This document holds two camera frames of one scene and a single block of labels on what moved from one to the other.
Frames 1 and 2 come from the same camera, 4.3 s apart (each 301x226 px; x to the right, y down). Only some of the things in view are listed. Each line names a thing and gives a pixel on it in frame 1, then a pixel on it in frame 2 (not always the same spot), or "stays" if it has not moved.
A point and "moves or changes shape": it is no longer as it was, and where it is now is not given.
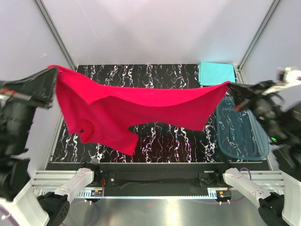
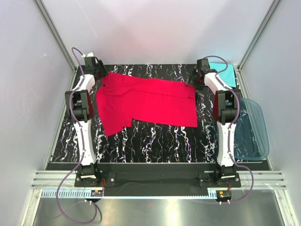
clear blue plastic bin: (239, 135) stays
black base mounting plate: (160, 179) stays
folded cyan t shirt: (212, 73) stays
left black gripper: (40, 86) -> (103, 72)
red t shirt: (103, 111) moves or changes shape
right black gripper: (255, 91) -> (191, 82)
